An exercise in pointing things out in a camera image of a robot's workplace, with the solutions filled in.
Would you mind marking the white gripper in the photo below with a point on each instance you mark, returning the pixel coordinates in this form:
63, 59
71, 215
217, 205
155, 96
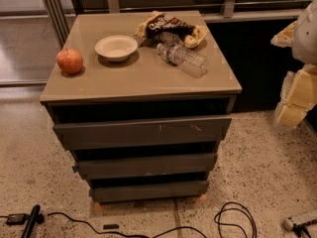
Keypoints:
306, 37

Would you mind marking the grey drawer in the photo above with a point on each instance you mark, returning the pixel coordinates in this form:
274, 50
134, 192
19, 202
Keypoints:
147, 166
101, 135
149, 191

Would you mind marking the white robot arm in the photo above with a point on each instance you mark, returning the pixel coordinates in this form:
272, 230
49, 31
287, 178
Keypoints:
304, 40

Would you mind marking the grey top drawer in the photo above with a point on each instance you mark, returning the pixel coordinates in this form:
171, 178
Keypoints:
101, 135

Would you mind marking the grey bottom drawer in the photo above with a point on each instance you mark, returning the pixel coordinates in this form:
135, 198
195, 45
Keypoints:
149, 191

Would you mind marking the grey drawer cabinet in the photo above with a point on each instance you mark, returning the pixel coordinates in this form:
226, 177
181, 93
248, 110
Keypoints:
139, 88

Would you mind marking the clear plastic water bottle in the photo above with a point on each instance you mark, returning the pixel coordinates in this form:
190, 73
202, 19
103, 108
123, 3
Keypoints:
183, 59

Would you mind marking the brown chip bag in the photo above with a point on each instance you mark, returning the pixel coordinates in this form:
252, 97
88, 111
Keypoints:
167, 29

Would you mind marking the white power strip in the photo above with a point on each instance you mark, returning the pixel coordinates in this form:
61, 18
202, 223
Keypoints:
305, 219

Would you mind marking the white paper bowl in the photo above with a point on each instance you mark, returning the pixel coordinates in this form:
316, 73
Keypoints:
116, 48

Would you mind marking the red apple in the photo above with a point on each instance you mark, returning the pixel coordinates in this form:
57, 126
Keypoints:
70, 61

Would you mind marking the blue tape piece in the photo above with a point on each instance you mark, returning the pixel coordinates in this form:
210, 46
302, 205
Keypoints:
74, 168

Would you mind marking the small black floor block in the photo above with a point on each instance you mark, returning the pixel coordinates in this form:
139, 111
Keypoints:
110, 226

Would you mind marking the black bar device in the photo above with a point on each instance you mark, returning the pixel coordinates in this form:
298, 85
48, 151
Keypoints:
35, 217

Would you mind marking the black power adapter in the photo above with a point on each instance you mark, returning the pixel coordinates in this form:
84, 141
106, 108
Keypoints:
17, 219

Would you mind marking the metal railing frame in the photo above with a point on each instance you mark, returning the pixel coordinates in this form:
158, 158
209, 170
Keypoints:
227, 18

